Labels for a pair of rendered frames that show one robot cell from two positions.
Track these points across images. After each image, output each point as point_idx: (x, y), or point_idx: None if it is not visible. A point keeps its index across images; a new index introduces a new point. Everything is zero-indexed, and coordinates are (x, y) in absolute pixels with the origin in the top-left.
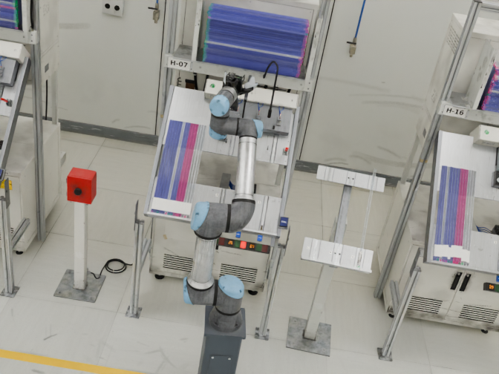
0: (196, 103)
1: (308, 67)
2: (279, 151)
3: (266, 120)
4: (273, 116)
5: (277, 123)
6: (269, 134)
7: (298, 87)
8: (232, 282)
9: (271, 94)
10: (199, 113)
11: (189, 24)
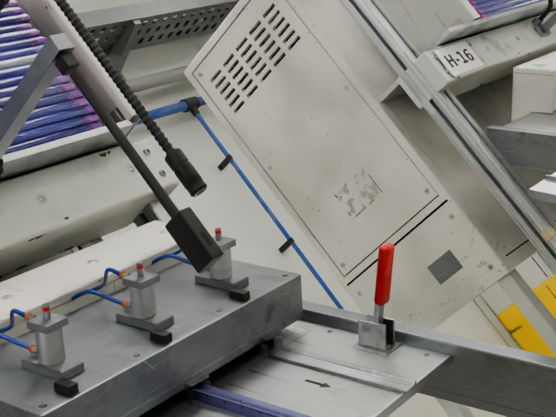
0: None
1: (103, 68)
2: (360, 358)
3: (184, 306)
4: (182, 289)
5: (229, 280)
6: (251, 365)
7: (136, 184)
8: None
9: (79, 261)
10: None
11: None
